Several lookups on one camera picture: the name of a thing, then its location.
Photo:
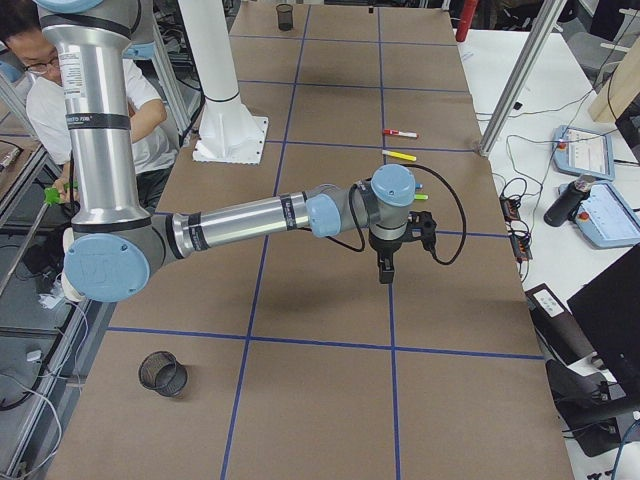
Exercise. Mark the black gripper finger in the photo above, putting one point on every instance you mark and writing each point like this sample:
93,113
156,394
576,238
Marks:
386,269

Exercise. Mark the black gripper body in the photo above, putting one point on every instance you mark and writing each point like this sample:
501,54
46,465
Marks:
385,248

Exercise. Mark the red white whiteboard marker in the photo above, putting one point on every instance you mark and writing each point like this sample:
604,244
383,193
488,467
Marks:
400,133

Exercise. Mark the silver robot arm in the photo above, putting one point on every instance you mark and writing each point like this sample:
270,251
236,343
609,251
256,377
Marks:
114,245

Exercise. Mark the yellow highlighter pen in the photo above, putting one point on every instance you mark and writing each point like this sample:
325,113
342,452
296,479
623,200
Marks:
399,155

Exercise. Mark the black orange usb hub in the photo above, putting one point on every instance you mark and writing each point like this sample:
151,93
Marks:
518,231

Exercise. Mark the black water bottle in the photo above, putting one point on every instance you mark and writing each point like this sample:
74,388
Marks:
565,206

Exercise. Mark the black device white panel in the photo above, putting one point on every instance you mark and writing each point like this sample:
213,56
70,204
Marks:
557,325

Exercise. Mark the upper teach pendant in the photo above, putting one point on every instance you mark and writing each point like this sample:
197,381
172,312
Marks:
578,151

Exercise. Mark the teach pendant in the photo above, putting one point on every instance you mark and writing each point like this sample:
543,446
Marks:
578,151
605,219

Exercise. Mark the lower teach pendant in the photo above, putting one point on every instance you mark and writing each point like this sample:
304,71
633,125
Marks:
605,219

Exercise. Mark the black monitor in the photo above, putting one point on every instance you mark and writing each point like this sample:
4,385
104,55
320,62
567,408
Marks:
607,311

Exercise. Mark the near black mesh cup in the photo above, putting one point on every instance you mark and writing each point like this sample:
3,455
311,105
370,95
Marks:
161,372

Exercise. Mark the black mesh cup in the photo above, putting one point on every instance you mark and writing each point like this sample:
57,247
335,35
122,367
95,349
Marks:
161,372
285,19

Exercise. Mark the far black mesh cup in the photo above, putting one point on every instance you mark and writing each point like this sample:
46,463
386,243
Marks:
285,19

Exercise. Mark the red cylinder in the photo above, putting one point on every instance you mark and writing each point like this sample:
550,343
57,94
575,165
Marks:
465,19

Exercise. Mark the wooden board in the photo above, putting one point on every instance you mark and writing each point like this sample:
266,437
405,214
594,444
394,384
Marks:
620,90

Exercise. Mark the green phone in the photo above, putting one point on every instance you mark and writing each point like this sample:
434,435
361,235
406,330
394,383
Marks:
52,196

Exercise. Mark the seated person white shirt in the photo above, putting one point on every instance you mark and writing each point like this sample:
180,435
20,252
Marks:
92,109

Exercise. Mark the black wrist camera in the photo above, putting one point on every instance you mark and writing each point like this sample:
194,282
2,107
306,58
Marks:
421,227

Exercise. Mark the white camera stand pillar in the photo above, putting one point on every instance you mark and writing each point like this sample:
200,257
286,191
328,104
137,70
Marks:
228,132

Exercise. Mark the aluminium frame post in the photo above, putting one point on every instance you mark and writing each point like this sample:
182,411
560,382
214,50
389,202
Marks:
533,46

